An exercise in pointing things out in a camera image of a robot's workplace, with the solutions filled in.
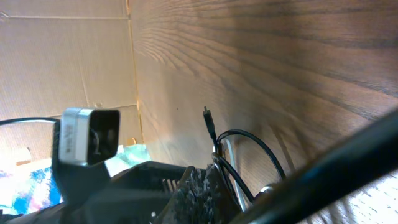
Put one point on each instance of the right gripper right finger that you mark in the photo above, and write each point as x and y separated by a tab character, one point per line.
222	205

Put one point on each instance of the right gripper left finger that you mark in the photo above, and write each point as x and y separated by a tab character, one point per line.
187	203

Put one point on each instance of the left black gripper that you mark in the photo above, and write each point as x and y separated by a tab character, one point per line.
136	195

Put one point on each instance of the colourful patterned cloth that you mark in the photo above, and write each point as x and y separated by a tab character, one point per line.
30	187

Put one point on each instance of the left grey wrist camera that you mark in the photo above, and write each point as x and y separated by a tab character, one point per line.
88	136

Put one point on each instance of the brown cardboard box wall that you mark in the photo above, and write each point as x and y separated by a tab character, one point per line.
61	54

